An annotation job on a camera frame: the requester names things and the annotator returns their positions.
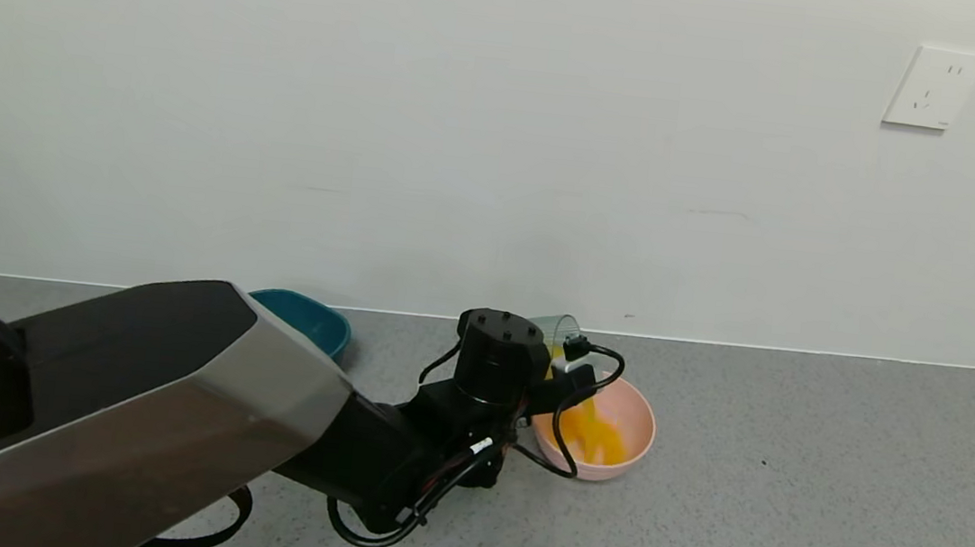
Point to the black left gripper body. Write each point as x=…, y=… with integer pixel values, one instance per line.
x=566, y=390

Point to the clear cup with orange liquid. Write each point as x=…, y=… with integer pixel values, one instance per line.
x=559, y=326

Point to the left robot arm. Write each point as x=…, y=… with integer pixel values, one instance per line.
x=164, y=421

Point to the pink bowl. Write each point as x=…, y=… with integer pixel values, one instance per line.
x=629, y=433

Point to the teal plastic basin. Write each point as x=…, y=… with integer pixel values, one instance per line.
x=315, y=319

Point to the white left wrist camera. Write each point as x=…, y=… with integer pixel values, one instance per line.
x=564, y=365

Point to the white wall socket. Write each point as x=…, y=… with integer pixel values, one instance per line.
x=933, y=87

